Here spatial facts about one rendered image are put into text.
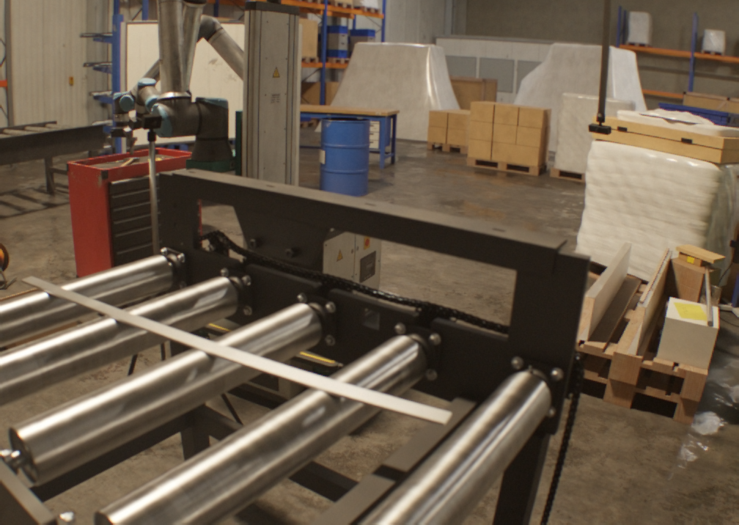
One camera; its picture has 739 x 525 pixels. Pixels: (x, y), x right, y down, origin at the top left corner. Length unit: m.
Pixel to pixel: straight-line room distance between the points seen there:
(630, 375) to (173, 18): 2.62
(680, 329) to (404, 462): 1.97
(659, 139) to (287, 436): 3.84
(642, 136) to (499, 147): 5.35
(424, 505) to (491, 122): 9.01
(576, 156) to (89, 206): 7.48
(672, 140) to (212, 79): 4.23
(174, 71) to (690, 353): 2.63
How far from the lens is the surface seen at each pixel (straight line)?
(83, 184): 3.66
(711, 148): 4.32
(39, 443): 1.08
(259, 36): 2.65
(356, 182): 6.98
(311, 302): 1.55
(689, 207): 4.36
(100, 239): 3.60
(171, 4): 2.65
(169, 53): 2.60
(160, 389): 1.19
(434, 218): 1.34
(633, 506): 2.45
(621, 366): 2.97
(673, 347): 2.95
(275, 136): 2.77
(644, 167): 4.49
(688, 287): 3.79
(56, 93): 12.16
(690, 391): 2.98
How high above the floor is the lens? 1.49
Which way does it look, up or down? 17 degrees down
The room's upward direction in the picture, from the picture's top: 2 degrees clockwise
